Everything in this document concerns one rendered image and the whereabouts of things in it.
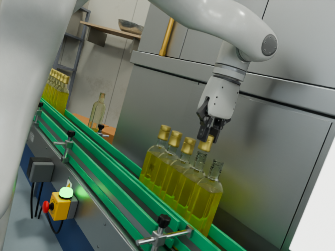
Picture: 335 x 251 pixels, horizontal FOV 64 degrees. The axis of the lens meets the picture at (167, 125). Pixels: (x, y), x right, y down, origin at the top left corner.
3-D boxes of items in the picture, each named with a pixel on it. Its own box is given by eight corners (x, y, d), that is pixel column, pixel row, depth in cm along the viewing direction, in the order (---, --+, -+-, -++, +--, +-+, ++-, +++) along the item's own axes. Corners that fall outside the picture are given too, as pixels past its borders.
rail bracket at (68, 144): (69, 164, 105) (77, 133, 103) (50, 164, 100) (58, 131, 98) (65, 160, 108) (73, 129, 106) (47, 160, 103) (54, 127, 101)
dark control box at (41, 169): (50, 183, 112) (55, 165, 111) (30, 184, 107) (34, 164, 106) (45, 174, 118) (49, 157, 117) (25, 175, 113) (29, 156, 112)
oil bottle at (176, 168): (175, 228, 82) (197, 164, 78) (162, 231, 78) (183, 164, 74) (164, 218, 86) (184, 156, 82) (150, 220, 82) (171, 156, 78)
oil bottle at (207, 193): (202, 253, 73) (227, 182, 70) (188, 258, 69) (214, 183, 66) (188, 240, 77) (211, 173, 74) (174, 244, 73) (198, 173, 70)
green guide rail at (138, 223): (150, 253, 66) (159, 225, 64) (147, 254, 65) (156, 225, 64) (14, 95, 193) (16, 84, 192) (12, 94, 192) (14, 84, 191)
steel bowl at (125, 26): (147, 41, 404) (150, 31, 401) (134, 34, 365) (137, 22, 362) (124, 36, 417) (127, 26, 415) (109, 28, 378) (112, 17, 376)
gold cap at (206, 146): (212, 152, 73) (217, 137, 72) (204, 151, 71) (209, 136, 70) (203, 147, 76) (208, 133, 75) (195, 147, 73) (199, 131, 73)
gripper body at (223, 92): (228, 77, 76) (216, 115, 78) (205, 68, 69) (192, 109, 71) (250, 82, 71) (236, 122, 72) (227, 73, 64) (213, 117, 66)
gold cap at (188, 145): (194, 155, 78) (199, 141, 77) (186, 154, 75) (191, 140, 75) (186, 150, 80) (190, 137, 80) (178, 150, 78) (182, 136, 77)
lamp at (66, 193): (74, 199, 91) (76, 191, 91) (61, 199, 88) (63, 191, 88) (69, 192, 95) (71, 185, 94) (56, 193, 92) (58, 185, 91)
